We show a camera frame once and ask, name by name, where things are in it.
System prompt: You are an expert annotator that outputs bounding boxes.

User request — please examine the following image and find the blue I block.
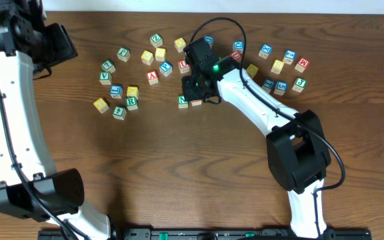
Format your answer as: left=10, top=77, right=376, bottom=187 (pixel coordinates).
left=262, top=79, right=275, bottom=93

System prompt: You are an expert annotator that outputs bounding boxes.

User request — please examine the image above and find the blue 5 block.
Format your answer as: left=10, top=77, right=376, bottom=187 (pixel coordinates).
left=274, top=81, right=288, bottom=95

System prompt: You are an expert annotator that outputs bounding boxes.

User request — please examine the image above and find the green R block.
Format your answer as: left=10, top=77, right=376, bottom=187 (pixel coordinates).
left=126, top=97, right=138, bottom=111

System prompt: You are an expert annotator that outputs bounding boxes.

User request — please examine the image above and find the blue X block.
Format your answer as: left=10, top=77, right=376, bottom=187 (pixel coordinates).
left=259, top=43, right=273, bottom=59

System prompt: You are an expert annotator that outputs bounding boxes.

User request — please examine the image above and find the blue 2 block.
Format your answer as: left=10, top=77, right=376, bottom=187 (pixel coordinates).
left=282, top=49, right=296, bottom=65

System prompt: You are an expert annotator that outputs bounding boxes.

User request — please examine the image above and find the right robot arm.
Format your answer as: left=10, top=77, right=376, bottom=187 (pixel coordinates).
left=182, top=38, right=331, bottom=239

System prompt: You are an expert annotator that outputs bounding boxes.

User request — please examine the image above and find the green Z block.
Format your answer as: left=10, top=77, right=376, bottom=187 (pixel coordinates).
left=150, top=33, right=163, bottom=48

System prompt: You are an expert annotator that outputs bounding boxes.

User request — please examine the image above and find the red U block left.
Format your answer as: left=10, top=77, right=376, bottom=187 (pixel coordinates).
left=178, top=59, right=190, bottom=74

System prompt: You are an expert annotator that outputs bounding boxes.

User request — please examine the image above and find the red u block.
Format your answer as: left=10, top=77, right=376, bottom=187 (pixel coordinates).
left=178, top=59, right=190, bottom=74
left=230, top=51, right=242, bottom=62

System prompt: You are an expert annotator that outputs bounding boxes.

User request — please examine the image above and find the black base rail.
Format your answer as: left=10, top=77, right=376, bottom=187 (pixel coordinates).
left=38, top=226, right=373, bottom=240

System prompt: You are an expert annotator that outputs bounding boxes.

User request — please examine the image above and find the yellow s block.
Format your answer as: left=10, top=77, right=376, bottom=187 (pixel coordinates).
left=271, top=59, right=285, bottom=75
left=155, top=47, right=166, bottom=61

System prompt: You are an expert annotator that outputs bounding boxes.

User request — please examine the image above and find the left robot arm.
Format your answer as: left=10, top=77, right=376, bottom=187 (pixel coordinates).
left=0, top=0, right=116, bottom=239

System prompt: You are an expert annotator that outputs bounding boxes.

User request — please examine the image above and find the red M block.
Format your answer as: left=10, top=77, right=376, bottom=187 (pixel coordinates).
left=295, top=57, right=309, bottom=73

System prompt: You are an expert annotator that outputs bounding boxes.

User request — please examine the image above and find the green J block left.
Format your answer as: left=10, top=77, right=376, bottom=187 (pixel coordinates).
left=117, top=47, right=131, bottom=62

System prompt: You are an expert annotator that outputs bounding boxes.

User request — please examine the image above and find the red A block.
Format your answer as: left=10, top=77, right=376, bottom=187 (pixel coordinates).
left=147, top=70, right=159, bottom=85

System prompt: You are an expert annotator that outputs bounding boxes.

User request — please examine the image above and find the blue L block lower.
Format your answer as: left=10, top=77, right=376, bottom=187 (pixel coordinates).
left=110, top=85, right=123, bottom=99

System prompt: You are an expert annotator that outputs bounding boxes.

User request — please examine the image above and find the red E block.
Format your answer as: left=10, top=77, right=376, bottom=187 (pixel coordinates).
left=191, top=99, right=203, bottom=107

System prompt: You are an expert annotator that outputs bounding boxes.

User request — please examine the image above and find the yellow S block right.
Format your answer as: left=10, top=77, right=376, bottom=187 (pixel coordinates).
left=271, top=59, right=285, bottom=75

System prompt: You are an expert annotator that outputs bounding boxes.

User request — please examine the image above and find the yellow block top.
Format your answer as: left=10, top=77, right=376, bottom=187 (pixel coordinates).
left=175, top=37, right=187, bottom=53

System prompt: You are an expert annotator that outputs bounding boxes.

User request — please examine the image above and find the green N block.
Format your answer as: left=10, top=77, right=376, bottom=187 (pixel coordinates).
left=177, top=95, right=189, bottom=109

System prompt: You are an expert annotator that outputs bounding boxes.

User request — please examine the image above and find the blue P block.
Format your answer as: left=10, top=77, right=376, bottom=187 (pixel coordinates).
left=159, top=61, right=173, bottom=77

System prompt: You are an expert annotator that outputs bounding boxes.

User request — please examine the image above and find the yellow block near J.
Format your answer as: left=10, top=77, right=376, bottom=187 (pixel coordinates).
left=141, top=50, right=154, bottom=65

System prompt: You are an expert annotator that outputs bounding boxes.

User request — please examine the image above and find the red U block right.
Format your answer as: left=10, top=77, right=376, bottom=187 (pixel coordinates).
left=230, top=51, right=242, bottom=62

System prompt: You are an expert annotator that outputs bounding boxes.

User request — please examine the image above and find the green 4 block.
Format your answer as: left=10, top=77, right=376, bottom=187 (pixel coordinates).
left=113, top=106, right=127, bottom=120

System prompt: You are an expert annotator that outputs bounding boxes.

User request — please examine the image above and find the yellow block far left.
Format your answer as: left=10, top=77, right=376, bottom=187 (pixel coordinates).
left=93, top=98, right=109, bottom=113

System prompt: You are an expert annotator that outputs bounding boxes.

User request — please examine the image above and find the green V block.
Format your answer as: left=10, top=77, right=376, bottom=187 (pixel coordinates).
left=99, top=71, right=112, bottom=85

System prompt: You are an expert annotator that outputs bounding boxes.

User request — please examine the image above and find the green j block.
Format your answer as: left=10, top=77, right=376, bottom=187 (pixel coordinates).
left=117, top=47, right=131, bottom=62
left=292, top=77, right=307, bottom=93

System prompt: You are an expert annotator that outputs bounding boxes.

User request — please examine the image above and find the blue D block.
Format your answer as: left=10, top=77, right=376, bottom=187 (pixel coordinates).
left=232, top=41, right=245, bottom=54

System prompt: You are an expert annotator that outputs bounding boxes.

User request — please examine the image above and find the yellow block beside R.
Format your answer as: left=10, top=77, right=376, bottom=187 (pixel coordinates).
left=127, top=86, right=139, bottom=99

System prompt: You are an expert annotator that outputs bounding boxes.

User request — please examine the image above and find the green 7 block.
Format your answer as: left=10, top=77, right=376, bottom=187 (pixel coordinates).
left=101, top=59, right=116, bottom=73

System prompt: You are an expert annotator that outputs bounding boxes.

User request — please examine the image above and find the yellow S block left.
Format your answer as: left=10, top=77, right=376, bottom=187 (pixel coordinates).
left=155, top=47, right=166, bottom=61

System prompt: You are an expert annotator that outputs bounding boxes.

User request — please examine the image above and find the blue block top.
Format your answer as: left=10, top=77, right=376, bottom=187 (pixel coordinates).
left=204, top=35, right=214, bottom=48

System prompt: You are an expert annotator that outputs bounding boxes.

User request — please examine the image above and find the yellow O block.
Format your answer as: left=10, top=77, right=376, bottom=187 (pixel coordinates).
left=246, top=64, right=259, bottom=78

